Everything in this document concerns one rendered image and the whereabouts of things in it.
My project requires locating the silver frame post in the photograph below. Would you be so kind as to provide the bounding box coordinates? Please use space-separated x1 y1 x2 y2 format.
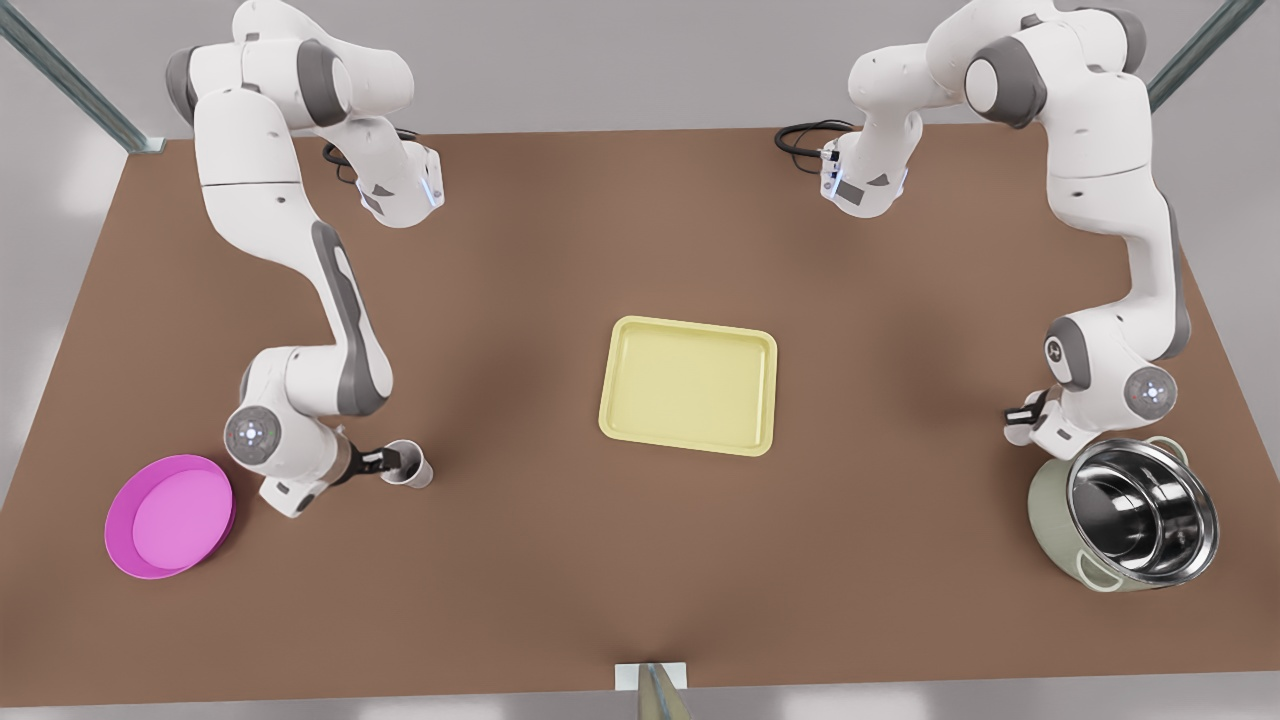
0 0 167 154
1147 0 1267 112
612 660 692 720

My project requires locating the yellow rectangular tray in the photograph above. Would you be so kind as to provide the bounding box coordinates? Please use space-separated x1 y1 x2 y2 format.
598 316 779 458

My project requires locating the pink round plate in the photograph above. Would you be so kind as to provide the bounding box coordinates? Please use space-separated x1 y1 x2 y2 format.
104 454 237 581

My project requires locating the black cable loop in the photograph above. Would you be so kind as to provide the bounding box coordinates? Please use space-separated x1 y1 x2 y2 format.
321 128 421 187
774 120 857 161

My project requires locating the green steel-lined pot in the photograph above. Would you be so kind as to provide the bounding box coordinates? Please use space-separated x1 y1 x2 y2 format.
1027 436 1221 593

